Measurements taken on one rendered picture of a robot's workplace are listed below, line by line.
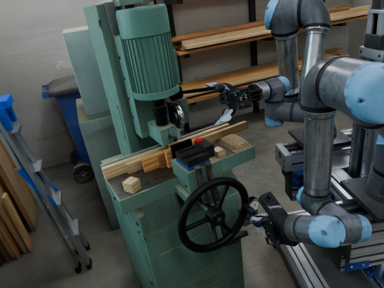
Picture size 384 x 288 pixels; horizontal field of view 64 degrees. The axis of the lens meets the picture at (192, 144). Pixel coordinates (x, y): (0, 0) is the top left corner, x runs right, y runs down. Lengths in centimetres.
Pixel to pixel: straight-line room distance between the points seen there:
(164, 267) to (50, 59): 257
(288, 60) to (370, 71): 75
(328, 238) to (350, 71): 39
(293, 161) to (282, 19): 64
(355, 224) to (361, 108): 35
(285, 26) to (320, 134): 60
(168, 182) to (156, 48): 47
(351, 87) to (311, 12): 64
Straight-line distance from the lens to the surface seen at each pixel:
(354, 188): 123
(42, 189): 191
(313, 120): 85
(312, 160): 90
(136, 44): 109
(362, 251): 125
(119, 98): 134
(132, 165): 124
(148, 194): 113
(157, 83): 110
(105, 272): 218
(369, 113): 70
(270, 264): 203
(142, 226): 119
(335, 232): 84
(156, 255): 130
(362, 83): 68
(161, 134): 119
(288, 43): 138
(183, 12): 361
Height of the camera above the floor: 150
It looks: 26 degrees down
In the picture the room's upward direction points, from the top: 8 degrees counter-clockwise
